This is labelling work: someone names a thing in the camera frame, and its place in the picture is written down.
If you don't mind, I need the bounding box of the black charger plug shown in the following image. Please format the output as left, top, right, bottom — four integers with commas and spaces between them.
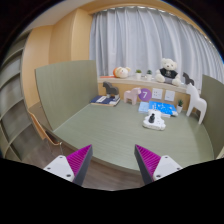
148, 113, 155, 123

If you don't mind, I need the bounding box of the white wooden horse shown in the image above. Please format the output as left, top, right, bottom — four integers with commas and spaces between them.
186, 84, 207, 124

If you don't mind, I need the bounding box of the white wall socket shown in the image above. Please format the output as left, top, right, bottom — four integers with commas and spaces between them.
152, 88, 163, 100
165, 90, 175, 102

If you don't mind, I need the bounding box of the green left partition panel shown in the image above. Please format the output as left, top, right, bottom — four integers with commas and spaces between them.
35, 60, 98, 130

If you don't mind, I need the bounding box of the dark blue book stack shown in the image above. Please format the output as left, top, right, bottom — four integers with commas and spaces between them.
90, 95, 120, 106

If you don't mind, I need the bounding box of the white teddy bear black shirt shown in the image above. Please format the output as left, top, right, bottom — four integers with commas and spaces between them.
155, 58, 181, 87

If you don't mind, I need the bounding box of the purple round number sign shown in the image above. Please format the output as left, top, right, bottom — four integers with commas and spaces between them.
138, 88, 152, 102

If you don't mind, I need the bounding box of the small potted plant left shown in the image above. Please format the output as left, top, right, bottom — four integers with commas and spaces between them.
135, 69, 142, 80

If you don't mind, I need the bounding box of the white grey curtain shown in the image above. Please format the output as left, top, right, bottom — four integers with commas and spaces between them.
90, 7, 224, 87

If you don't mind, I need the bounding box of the wooden chair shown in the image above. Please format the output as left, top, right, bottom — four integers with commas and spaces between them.
29, 112, 63, 153

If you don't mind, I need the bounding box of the dark grey wooden horse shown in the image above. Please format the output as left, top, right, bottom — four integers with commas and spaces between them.
103, 81, 119, 99

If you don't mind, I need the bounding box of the orange white plush toy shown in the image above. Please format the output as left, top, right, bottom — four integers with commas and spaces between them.
113, 67, 130, 78

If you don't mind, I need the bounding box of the pink wooden horse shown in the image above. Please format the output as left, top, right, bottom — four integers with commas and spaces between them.
124, 87, 141, 105

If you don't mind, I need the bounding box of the white wall socket right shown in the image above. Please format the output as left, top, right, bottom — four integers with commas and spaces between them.
165, 90, 175, 102

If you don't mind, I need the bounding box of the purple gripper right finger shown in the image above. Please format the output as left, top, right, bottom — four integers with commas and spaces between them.
134, 145, 182, 184

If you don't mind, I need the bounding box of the white wall socket left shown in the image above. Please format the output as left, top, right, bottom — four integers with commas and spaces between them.
152, 88, 163, 100

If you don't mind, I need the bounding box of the green partition panel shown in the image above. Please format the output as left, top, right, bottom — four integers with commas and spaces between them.
201, 75, 224, 158
35, 60, 98, 130

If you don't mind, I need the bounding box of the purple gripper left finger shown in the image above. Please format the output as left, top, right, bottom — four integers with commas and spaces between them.
44, 145, 93, 186

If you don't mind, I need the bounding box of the small dark horse figure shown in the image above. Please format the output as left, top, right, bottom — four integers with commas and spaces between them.
183, 72, 194, 86

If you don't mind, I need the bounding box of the green right partition panel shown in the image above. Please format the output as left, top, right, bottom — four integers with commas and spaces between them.
201, 75, 224, 158

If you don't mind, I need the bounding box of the small potted plant middle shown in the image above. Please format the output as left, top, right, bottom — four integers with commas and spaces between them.
146, 70, 152, 81

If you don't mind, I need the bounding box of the small potted plant on desk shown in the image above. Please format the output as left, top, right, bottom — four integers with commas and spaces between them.
176, 99, 183, 113

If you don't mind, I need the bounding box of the white power strip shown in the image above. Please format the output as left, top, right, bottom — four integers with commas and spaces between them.
143, 109, 166, 130

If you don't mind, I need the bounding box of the wooden bookshelf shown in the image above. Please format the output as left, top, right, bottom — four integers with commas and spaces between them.
0, 31, 41, 161

